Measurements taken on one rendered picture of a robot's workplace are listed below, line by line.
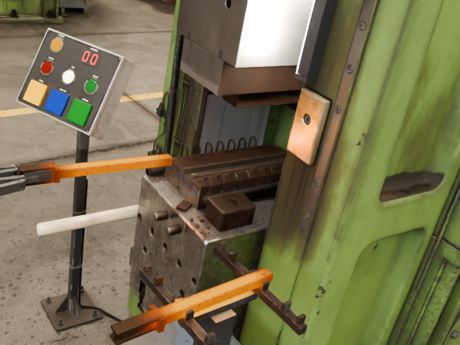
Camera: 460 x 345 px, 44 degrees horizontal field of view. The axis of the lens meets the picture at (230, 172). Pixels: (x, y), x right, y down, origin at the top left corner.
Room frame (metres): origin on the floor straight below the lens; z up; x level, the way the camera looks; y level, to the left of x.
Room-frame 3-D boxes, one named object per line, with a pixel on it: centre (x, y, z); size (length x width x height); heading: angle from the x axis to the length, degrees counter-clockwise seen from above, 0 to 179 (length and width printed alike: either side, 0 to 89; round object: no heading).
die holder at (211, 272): (1.58, -0.07, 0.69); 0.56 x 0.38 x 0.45; 130
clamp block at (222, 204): (1.38, -0.02, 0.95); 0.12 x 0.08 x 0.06; 130
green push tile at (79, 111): (1.70, 0.52, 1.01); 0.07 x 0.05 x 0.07; 65
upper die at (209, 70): (1.62, -0.03, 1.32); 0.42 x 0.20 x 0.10; 130
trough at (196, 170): (1.60, -0.04, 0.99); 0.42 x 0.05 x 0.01; 130
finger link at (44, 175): (1.17, 0.45, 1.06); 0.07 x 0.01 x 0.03; 130
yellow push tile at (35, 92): (1.79, 0.70, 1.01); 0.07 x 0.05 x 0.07; 65
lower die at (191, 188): (1.62, -0.03, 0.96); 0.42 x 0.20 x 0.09; 130
